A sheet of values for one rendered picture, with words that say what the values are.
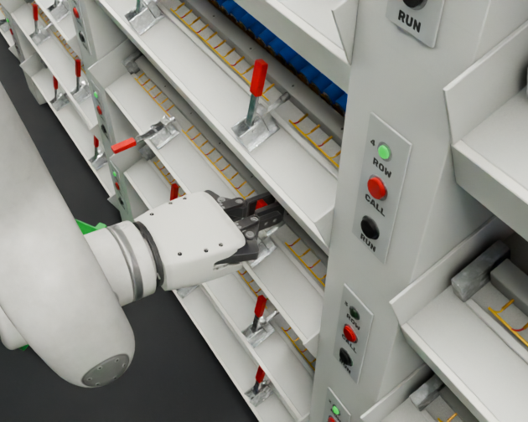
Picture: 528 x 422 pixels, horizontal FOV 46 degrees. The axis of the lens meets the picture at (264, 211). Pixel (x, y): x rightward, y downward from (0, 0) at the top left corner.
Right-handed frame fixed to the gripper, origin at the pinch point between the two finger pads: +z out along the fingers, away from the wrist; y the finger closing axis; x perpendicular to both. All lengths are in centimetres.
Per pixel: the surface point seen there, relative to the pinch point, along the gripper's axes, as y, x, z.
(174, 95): -29.8, -2.5, 3.3
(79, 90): -70, -24, 1
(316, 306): 11.0, -6.5, 1.0
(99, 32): -44.6, 1.9, -2.3
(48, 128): -103, -56, 2
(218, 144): -16.4, -2.5, 3.3
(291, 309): 9.2, -7.7, -1.2
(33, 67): -114, -44, 3
